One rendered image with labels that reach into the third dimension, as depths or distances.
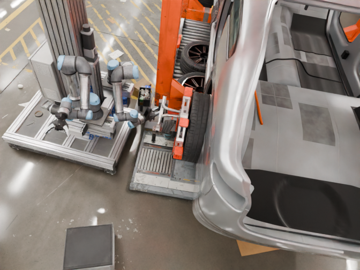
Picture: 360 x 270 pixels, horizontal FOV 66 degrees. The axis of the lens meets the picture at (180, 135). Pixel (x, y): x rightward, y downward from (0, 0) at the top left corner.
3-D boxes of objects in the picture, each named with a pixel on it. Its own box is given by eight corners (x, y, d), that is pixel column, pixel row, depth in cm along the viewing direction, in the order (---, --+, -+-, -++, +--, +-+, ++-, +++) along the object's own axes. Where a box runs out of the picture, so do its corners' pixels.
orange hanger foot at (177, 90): (212, 116, 317) (219, 95, 289) (167, 108, 316) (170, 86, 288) (212, 105, 327) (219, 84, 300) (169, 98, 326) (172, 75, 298)
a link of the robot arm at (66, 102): (73, 104, 218) (71, 96, 212) (70, 114, 212) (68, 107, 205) (63, 103, 218) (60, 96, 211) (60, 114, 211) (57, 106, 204)
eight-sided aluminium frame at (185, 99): (178, 164, 266) (186, 130, 223) (171, 163, 266) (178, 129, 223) (184, 121, 299) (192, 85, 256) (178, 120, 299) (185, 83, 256)
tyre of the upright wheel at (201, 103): (223, 99, 222) (214, 92, 286) (194, 95, 221) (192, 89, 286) (207, 175, 237) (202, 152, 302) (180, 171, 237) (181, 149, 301)
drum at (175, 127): (183, 135, 262) (185, 126, 251) (161, 132, 262) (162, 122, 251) (185, 124, 271) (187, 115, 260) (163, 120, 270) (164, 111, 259)
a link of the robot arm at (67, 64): (85, 111, 248) (75, 62, 204) (68, 110, 246) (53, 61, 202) (88, 101, 255) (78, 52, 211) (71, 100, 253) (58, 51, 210)
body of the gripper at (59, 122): (65, 132, 203) (68, 120, 210) (64, 125, 196) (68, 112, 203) (54, 131, 201) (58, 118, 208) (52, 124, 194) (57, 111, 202)
